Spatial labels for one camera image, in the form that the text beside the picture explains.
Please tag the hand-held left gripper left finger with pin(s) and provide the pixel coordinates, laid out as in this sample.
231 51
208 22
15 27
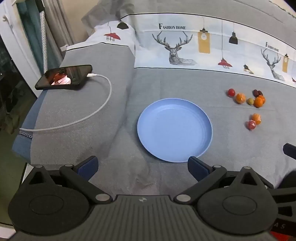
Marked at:
89 167

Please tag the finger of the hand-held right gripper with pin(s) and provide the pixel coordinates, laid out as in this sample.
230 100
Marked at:
290 151

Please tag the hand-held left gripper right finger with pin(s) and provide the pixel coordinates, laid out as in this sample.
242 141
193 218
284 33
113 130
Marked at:
197 168

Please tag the blue round plate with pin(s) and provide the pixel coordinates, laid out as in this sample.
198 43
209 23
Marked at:
174 129

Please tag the pink candy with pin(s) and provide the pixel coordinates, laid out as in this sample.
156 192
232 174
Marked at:
251 125

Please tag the orange candy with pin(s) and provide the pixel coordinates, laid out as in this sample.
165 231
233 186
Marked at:
256 118

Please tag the yellow-green olive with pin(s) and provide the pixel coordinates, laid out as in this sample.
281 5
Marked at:
250 101

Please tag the dark red date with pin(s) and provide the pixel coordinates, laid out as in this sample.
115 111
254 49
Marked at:
260 92
255 93

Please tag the red cherry tomato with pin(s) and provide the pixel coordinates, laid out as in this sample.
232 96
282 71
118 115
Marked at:
231 92

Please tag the red cloth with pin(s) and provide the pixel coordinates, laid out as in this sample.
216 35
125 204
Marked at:
285 236

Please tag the grey printed pillow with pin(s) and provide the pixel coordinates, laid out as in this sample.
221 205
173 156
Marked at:
76 111

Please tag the grey deer print bed cover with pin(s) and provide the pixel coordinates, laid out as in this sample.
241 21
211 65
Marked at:
175 83

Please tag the black smartphone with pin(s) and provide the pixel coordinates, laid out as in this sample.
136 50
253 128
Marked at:
63 77

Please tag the dotted pole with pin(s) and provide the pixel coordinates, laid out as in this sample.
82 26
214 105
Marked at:
44 41

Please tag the beige curtain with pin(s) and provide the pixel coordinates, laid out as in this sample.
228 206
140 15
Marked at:
59 23

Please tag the white window frame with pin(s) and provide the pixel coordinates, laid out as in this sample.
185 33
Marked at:
16 55

